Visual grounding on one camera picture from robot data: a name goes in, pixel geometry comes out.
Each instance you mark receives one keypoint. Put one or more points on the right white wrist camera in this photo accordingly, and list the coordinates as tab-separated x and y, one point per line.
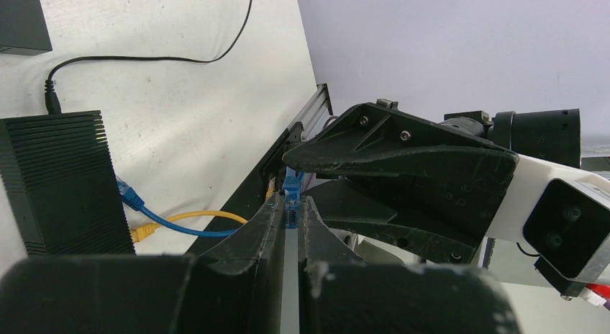
563	214

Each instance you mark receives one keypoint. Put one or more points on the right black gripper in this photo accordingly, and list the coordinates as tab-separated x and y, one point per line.
449	177

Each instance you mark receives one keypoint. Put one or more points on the black network switch upright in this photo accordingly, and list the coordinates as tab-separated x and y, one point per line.
23	28

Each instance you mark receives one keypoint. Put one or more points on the black network switch small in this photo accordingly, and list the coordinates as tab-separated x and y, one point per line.
60	183

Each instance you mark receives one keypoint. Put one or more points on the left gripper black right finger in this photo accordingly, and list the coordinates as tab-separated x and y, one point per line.
339	292

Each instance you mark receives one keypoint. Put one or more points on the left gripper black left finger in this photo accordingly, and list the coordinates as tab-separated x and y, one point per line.
234	287

